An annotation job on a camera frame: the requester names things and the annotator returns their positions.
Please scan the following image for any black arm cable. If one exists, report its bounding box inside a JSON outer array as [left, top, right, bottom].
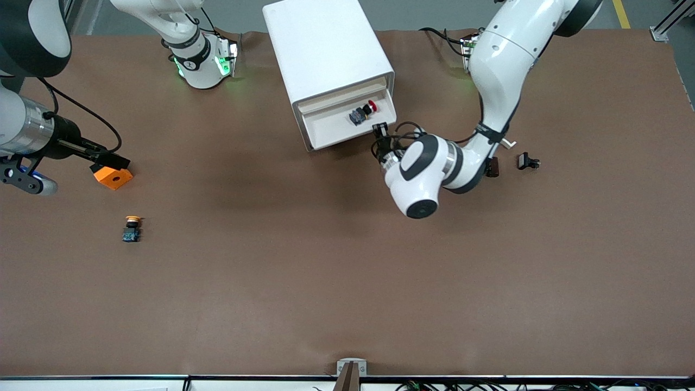
[[371, 90, 514, 163], [37, 78, 122, 154]]

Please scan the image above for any metal table edge bracket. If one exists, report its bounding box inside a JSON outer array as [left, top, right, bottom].
[[336, 358, 368, 377]]

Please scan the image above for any white table edge rail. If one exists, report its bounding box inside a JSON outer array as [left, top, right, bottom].
[[0, 375, 695, 391]]

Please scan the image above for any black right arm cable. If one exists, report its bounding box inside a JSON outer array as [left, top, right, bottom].
[[37, 78, 122, 154]]

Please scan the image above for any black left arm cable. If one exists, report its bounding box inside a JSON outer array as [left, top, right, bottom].
[[371, 90, 514, 163]]

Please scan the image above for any black base cable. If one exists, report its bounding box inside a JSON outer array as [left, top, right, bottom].
[[418, 26, 469, 58]]

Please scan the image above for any orange cap push button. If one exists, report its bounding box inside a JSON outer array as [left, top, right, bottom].
[[122, 216, 143, 243]]

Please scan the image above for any black cable bundle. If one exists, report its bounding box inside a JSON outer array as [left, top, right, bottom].
[[394, 379, 695, 391]]

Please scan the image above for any red push button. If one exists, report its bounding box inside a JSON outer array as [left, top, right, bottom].
[[349, 100, 379, 127]]

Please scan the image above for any aluminium frame post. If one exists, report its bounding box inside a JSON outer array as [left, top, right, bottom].
[[650, 0, 695, 42]]

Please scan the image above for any orange and black box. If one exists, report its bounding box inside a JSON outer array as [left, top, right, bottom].
[[90, 161, 134, 191]]

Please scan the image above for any metal base connector bracket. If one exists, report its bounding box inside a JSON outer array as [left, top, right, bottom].
[[460, 31, 485, 74], [216, 34, 241, 78]]

